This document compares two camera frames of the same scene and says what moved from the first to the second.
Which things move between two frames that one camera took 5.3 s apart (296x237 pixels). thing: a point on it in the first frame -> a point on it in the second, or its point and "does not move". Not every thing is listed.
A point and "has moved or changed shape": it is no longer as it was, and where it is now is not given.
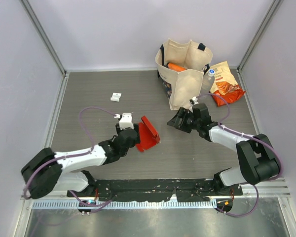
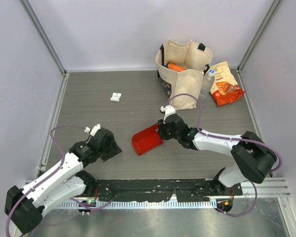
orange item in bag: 175,67 does not move
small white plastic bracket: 116,97 does not move
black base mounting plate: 185,190 does not move
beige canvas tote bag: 181,66 does not move
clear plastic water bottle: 207,82 does not move
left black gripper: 137,139 -> 114,150
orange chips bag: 226,89 does not move
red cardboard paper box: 148,136 has moved or changed shape
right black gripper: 182,113 -> 162,127
